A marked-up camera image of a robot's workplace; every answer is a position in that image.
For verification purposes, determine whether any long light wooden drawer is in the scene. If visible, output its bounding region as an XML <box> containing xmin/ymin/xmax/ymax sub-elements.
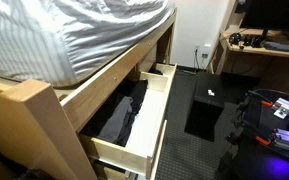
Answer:
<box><xmin>78</xmin><ymin>63</ymin><xmax>178</xmax><ymax>180</ymax></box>

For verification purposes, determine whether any small light wooden drawer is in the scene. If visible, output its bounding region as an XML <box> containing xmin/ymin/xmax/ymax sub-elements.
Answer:
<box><xmin>90</xmin><ymin>159</ymin><xmax>133</xmax><ymax>180</ymax></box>

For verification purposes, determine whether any black folded garment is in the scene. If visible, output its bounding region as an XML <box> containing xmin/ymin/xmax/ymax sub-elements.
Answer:
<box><xmin>80</xmin><ymin>79</ymin><xmax>149</xmax><ymax>148</ymax></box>

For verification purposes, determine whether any gray folded garment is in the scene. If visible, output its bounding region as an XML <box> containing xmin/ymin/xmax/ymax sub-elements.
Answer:
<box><xmin>97</xmin><ymin>96</ymin><xmax>134</xmax><ymax>144</ymax></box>

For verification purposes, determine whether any black box with white sticker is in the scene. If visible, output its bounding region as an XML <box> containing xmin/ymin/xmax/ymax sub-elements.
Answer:
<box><xmin>183</xmin><ymin>71</ymin><xmax>232</xmax><ymax>143</ymax></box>

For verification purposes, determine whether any white striped bed mattress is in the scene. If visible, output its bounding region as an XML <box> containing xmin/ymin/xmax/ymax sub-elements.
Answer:
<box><xmin>0</xmin><ymin>0</ymin><xmax>177</xmax><ymax>88</ymax></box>

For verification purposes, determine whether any wooden desk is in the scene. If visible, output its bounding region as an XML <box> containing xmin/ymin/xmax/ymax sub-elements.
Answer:
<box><xmin>210</xmin><ymin>28</ymin><xmax>289</xmax><ymax>93</ymax></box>

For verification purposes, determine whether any black desk gadget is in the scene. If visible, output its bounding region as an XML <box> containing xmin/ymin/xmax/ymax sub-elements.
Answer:
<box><xmin>242</xmin><ymin>34</ymin><xmax>267</xmax><ymax>49</ymax></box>

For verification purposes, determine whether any black robot stand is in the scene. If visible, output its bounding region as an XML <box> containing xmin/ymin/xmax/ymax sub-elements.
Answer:
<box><xmin>216</xmin><ymin>88</ymin><xmax>289</xmax><ymax>180</ymax></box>

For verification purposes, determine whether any dark gray keyboard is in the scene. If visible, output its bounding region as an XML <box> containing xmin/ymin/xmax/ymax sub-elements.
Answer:
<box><xmin>263</xmin><ymin>40</ymin><xmax>289</xmax><ymax>54</ymax></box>

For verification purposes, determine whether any black computer monitor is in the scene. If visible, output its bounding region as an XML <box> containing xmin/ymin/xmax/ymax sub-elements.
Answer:
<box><xmin>238</xmin><ymin>0</ymin><xmax>289</xmax><ymax>38</ymax></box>

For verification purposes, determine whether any light wooden bed frame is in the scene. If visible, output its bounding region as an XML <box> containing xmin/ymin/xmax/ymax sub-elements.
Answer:
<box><xmin>0</xmin><ymin>8</ymin><xmax>178</xmax><ymax>180</ymax></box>

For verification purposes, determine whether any black power cable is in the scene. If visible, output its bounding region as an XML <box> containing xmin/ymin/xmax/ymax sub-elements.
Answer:
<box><xmin>193</xmin><ymin>49</ymin><xmax>201</xmax><ymax>70</ymax></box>

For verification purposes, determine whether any white wall plug adapter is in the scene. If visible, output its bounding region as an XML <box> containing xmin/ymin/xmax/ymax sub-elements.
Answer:
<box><xmin>201</xmin><ymin>44</ymin><xmax>212</xmax><ymax>56</ymax></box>

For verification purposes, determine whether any black clamp with orange handle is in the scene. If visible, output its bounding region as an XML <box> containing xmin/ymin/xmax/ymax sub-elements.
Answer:
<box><xmin>237</xmin><ymin>91</ymin><xmax>274</xmax><ymax>118</ymax></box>
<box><xmin>226</xmin><ymin>119</ymin><xmax>272</xmax><ymax>147</ymax></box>

